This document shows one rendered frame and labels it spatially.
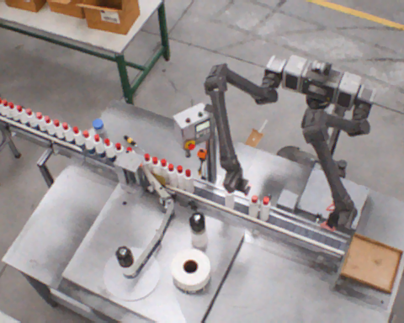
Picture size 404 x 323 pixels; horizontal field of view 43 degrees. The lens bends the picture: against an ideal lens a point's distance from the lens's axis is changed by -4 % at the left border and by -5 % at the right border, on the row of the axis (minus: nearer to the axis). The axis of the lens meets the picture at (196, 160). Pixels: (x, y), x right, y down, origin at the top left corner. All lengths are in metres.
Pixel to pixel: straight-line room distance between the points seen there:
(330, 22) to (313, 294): 3.25
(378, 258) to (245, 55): 2.63
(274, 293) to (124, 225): 0.92
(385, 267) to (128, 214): 1.48
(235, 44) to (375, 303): 3.02
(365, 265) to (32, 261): 1.87
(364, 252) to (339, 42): 2.71
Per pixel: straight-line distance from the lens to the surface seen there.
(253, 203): 2.85
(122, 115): 3.54
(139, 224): 3.02
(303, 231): 2.99
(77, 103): 4.82
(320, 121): 2.39
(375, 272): 3.02
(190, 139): 2.69
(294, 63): 2.83
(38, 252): 3.14
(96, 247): 3.00
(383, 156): 4.48
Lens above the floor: 3.53
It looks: 56 degrees down
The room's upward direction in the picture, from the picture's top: 5 degrees counter-clockwise
